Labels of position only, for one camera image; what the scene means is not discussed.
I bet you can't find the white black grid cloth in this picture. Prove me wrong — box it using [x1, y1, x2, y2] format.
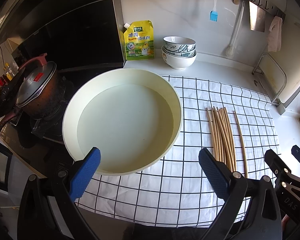
[76, 76, 279, 227]

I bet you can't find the top patterned bowl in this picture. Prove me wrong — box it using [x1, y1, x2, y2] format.
[163, 36, 196, 53]

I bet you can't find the wooden chopstick ten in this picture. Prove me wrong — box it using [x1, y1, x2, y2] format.
[224, 107, 239, 173]

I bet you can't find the wooden chopstick five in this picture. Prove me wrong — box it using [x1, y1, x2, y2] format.
[215, 109, 231, 167]

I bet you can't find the cutting board in rack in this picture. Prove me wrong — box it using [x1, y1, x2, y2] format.
[252, 53, 300, 115]

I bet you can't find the blue silicone brush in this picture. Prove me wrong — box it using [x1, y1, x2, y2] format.
[210, 0, 218, 22]

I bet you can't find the black gas stove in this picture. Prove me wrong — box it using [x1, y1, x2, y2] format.
[0, 69, 97, 177]

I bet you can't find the wooden chopstick three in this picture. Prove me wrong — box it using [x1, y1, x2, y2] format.
[211, 108, 224, 162]

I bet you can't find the hanging metal cleaver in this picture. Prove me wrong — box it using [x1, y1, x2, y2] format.
[249, 2, 266, 32]

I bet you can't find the wooden chopstick eight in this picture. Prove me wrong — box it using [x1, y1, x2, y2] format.
[219, 108, 235, 172]

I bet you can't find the white long-handled brush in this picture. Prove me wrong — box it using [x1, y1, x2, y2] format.
[225, 0, 245, 58]

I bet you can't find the pink hanging rag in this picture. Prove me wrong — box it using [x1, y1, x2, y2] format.
[267, 16, 283, 52]

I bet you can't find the wooden chopstick four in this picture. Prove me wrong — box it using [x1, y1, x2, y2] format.
[213, 107, 226, 164]

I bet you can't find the dark pot with lid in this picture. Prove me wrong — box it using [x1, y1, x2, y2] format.
[0, 53, 65, 132]

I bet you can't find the middle patterned bowl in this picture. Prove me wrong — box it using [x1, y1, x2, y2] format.
[161, 45, 198, 58]

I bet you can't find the wooden chopstick two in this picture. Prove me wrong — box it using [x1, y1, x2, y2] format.
[206, 108, 219, 160]

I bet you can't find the bottom white bowl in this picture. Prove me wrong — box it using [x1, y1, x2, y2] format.
[162, 51, 197, 70]

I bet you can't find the patterned bowl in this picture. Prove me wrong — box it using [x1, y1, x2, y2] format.
[161, 45, 198, 58]
[163, 36, 196, 53]

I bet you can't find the round cream tray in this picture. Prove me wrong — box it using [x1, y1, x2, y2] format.
[62, 68, 183, 176]

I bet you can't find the wooden chopstick seven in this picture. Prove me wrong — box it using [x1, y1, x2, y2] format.
[218, 108, 235, 172]

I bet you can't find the wooden chopstick six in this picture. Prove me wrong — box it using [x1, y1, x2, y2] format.
[216, 108, 232, 171]

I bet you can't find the yellow seasoning pouch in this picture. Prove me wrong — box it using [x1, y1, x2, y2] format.
[123, 20, 155, 61]

